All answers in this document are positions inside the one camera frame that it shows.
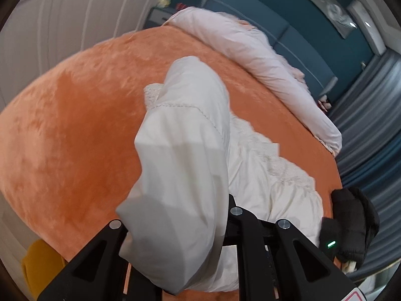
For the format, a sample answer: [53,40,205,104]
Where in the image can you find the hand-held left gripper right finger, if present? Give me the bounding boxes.
[221,194,359,301]

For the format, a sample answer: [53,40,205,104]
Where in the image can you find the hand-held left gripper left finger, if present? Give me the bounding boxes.
[37,219,163,301]

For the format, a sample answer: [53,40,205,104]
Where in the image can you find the white zip-up jacket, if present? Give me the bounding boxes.
[116,56,325,293]

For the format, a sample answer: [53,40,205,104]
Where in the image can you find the grey-blue curtain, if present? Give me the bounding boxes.
[329,46,401,284]

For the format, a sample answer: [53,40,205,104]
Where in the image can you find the small plush toys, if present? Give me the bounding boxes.
[316,96,333,112]

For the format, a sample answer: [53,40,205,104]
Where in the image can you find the orange plush bed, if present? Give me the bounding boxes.
[0,26,343,298]

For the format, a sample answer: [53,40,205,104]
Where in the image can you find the pale pink duvet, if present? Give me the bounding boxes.
[163,6,343,158]

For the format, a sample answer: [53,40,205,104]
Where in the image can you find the blue padded headboard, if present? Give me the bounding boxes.
[200,0,339,101]

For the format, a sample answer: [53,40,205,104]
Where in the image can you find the white panelled wardrobe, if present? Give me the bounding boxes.
[0,0,188,109]

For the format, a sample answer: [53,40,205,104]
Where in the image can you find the grey nightstand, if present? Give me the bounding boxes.
[147,6,176,29]

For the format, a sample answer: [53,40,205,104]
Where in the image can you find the silver wall picture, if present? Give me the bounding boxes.
[290,0,359,40]

